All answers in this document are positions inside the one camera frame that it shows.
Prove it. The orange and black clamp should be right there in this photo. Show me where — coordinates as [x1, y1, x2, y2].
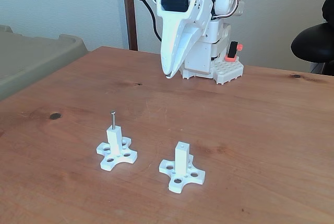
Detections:
[224, 41, 243, 63]

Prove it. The black office chair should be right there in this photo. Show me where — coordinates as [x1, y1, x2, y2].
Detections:
[291, 0, 334, 76]

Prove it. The tan plastic bin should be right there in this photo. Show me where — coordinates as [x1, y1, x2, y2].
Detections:
[0, 25, 89, 102]

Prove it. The black camera cable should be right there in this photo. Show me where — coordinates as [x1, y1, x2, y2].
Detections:
[140, 0, 163, 43]

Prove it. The white cross-base post stand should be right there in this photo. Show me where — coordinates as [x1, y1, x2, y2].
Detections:
[96, 126, 138, 172]
[158, 142, 206, 194]

